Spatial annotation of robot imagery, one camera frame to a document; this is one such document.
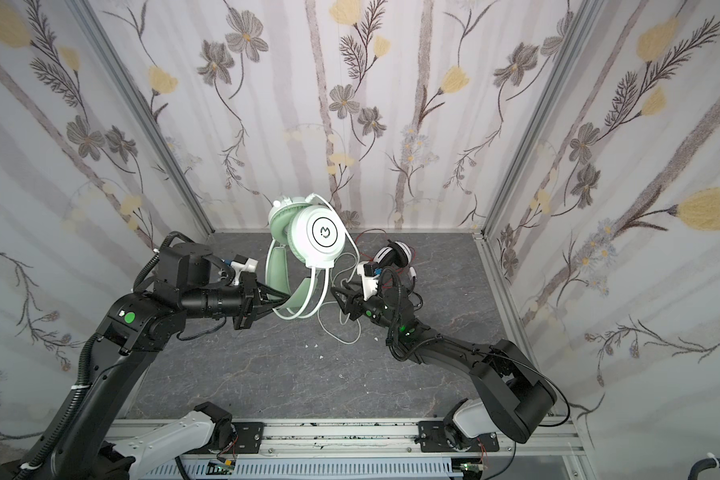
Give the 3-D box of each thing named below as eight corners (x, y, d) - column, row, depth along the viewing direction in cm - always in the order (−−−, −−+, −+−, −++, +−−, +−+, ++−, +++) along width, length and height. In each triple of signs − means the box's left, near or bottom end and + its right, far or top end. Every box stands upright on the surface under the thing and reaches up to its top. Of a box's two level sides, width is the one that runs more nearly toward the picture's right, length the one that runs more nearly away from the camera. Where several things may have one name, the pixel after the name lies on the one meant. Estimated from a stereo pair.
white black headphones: (373, 272, 110) (374, 255, 103) (373, 257, 115) (374, 240, 107) (409, 272, 110) (412, 255, 103) (407, 257, 115) (410, 240, 107)
